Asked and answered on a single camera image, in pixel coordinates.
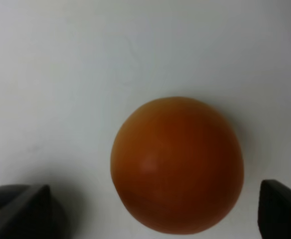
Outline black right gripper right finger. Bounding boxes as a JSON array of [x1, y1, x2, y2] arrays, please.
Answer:
[[258, 180, 291, 239]]

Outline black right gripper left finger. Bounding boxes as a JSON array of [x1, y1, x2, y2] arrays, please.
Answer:
[[0, 185, 51, 239]]

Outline orange peach fruit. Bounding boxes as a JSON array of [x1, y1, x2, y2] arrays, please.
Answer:
[[110, 97, 244, 235]]

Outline dark purple mangosteen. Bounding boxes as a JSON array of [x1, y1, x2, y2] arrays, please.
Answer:
[[0, 184, 30, 209]]

